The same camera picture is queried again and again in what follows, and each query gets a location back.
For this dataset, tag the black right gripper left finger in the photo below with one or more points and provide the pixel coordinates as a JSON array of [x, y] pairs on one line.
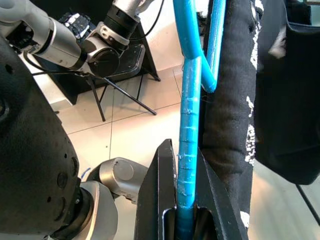
[[155, 195]]

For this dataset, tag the black folding chair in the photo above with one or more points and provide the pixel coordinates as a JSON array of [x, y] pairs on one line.
[[132, 57]]

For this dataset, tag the blue plastic hanger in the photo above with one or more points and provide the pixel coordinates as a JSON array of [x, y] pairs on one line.
[[191, 125]]

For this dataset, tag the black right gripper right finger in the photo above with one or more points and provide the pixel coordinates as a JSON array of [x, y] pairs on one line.
[[215, 200]]

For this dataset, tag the black white device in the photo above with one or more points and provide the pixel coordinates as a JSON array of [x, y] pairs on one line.
[[75, 22]]

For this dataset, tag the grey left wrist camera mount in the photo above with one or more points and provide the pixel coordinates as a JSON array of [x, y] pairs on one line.
[[130, 6]]

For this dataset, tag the black robot torso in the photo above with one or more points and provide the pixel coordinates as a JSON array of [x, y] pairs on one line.
[[30, 150]]

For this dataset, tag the black garment with white print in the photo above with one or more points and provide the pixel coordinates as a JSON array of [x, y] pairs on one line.
[[232, 100]]

